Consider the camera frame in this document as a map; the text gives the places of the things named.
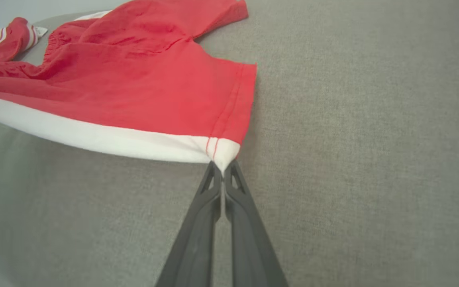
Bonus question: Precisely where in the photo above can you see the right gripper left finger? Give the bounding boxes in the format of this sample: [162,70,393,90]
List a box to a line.
[155,161,222,287]

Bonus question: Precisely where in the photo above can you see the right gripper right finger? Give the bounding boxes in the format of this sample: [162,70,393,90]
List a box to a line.
[223,160,288,287]

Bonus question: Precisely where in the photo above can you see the red shorts with white stripe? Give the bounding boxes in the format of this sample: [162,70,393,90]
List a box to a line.
[0,0,258,176]

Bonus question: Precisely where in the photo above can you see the red basketball jersey striped trim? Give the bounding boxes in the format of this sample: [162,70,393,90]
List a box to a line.
[0,17,49,67]

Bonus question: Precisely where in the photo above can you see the grey fabric sofa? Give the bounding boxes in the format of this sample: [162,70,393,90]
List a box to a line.
[0,0,459,287]

